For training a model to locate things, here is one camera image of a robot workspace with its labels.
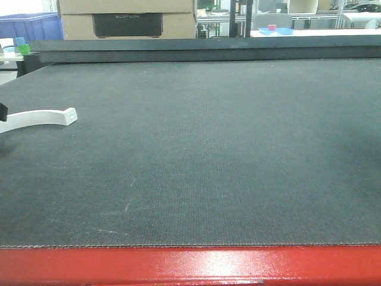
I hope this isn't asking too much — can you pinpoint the large cardboard box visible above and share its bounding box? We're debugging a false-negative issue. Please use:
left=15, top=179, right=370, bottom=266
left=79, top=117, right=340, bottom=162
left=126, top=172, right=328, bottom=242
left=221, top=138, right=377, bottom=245
left=57, top=0, right=197, bottom=40

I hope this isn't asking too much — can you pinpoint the blue plastic bin on table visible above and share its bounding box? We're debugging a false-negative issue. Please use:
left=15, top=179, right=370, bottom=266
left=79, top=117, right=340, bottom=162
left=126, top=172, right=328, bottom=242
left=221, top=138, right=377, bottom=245
left=1, top=13, right=64, bottom=43

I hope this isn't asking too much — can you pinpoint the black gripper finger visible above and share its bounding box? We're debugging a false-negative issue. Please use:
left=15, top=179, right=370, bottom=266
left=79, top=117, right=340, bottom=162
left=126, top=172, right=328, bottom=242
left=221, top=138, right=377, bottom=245
left=0, top=103, right=7, bottom=122

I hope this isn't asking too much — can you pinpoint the blue tray in background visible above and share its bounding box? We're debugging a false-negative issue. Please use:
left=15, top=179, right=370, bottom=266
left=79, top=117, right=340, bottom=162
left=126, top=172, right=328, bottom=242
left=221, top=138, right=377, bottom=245
left=258, top=27, right=294, bottom=36

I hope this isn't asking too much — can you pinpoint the pink cube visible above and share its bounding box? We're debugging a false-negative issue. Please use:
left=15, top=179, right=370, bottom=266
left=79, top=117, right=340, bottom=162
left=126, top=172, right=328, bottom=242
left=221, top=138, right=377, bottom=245
left=267, top=24, right=277, bottom=31

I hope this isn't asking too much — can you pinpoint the white paper cup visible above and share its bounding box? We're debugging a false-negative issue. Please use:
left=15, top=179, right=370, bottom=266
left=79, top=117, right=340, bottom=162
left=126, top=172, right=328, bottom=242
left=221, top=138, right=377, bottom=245
left=0, top=38, right=15, bottom=58

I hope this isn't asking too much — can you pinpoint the white curved PVC pipe clamp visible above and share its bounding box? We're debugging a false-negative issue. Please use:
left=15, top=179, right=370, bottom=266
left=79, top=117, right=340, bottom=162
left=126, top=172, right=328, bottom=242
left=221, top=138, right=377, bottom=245
left=1, top=107, right=78, bottom=133

